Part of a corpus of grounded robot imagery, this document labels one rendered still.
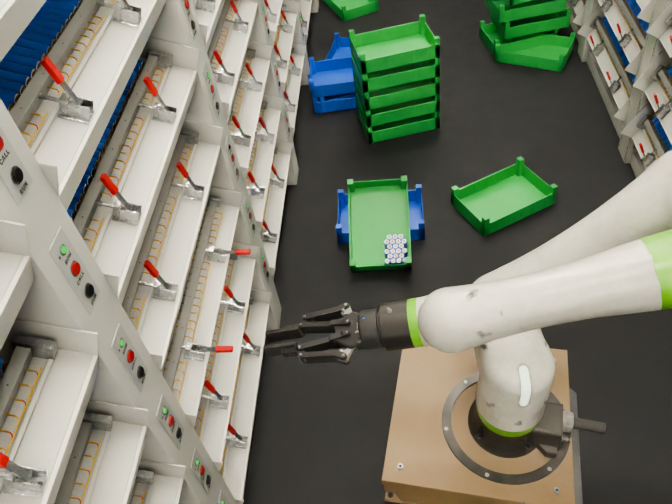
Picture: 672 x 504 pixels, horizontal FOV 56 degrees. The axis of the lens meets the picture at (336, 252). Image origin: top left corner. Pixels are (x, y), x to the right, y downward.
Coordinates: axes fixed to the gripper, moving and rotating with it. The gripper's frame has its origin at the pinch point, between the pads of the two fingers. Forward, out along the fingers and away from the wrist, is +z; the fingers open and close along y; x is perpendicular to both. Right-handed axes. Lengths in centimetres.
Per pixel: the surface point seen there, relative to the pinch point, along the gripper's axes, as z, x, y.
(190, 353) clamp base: 18.6, 2.8, -1.7
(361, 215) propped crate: 0, -50, 85
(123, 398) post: 11.8, 26.7, -25.9
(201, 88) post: 11, 33, 44
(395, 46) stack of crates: -18, -30, 154
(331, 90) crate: 14, -46, 161
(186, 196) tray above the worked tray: 16.2, 20.9, 24.9
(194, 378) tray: 17.8, 0.6, -6.3
